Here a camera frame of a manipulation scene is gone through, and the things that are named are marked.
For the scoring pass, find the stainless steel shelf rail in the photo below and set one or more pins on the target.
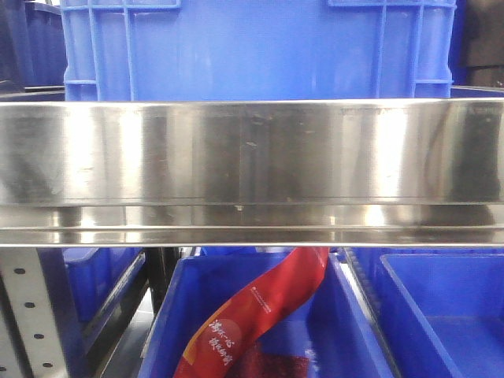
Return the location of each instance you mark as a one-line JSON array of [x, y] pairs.
[[414, 172]]

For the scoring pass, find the blue bin lower right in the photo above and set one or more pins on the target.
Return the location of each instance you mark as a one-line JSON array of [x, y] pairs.
[[440, 311]]

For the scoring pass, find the perforated metal shelf post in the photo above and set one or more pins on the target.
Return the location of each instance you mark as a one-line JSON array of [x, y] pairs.
[[22, 275]]

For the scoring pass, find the large blue plastic crate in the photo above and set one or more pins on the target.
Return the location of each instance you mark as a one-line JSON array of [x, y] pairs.
[[256, 50]]

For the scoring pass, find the blue bin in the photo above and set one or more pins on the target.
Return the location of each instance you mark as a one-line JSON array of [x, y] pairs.
[[93, 272], [440, 311], [329, 336]]

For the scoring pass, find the blue bin lower centre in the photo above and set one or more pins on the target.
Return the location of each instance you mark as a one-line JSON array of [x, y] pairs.
[[329, 336]]

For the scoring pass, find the red printed banner ribbon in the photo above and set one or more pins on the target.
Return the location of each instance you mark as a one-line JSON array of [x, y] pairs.
[[256, 308]]

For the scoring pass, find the blue bin lower left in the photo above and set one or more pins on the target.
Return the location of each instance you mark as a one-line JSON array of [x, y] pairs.
[[93, 272]]

